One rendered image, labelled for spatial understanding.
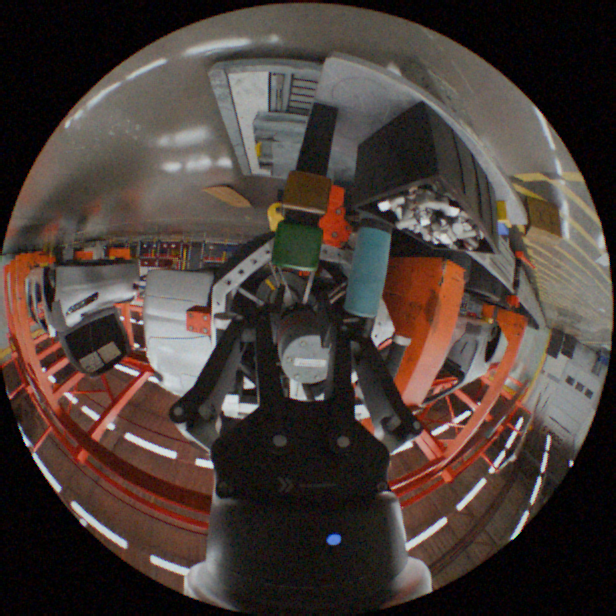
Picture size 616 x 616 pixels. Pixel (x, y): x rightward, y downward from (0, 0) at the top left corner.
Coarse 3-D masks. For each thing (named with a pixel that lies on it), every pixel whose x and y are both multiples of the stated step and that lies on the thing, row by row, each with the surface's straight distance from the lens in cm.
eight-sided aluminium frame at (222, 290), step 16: (272, 240) 48; (256, 256) 49; (320, 256) 50; (336, 256) 51; (352, 256) 52; (240, 272) 54; (224, 288) 51; (224, 304) 52; (384, 304) 59; (368, 320) 63; (384, 320) 61; (240, 368) 61; (352, 368) 70; (256, 384) 63; (320, 384) 70
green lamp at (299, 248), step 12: (276, 228) 15; (288, 228) 15; (300, 228) 15; (312, 228) 15; (276, 240) 15; (288, 240) 15; (300, 240) 15; (312, 240) 15; (276, 252) 15; (288, 252) 15; (300, 252) 15; (312, 252) 15; (276, 264) 15; (288, 264) 15; (300, 264) 15; (312, 264) 15
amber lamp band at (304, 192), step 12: (288, 180) 16; (300, 180) 16; (312, 180) 17; (324, 180) 17; (288, 192) 16; (300, 192) 16; (312, 192) 16; (324, 192) 16; (288, 204) 15; (300, 204) 15; (312, 204) 16; (324, 204) 16
